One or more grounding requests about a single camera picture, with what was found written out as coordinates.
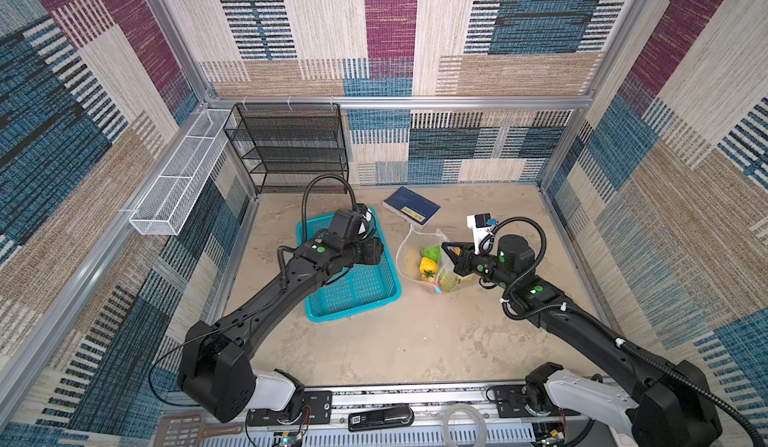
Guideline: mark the clear zip top bag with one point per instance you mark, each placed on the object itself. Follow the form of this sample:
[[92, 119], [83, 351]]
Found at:
[[409, 255]]

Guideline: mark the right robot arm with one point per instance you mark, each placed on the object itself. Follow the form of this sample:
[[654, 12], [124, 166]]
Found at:
[[671, 404]]

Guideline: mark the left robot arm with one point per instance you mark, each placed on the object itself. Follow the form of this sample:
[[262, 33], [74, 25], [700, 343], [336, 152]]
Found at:
[[215, 369]]

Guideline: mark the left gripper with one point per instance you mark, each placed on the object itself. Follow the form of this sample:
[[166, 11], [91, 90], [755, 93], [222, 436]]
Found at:
[[372, 250]]

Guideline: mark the white mesh wall tray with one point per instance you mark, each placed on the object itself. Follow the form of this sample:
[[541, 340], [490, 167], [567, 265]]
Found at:
[[165, 208]]

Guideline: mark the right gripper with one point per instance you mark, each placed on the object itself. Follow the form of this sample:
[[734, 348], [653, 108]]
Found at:
[[462, 261]]

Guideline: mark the black wire shelf rack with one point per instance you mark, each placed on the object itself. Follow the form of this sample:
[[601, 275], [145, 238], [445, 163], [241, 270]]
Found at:
[[284, 146]]

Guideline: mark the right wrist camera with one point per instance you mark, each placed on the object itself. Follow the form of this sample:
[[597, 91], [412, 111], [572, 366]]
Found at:
[[481, 225]]

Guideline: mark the blue book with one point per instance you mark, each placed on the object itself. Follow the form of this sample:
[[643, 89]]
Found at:
[[411, 206]]

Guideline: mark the black remote device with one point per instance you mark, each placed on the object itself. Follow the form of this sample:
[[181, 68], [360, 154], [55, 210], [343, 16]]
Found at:
[[396, 416]]

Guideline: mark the teal plastic basket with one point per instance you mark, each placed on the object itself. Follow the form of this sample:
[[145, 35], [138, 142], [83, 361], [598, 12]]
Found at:
[[364, 288]]

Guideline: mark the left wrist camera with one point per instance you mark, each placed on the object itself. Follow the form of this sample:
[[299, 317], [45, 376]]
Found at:
[[367, 226]]

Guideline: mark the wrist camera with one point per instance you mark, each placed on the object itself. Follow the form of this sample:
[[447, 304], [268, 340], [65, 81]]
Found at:
[[367, 226], [481, 225]]

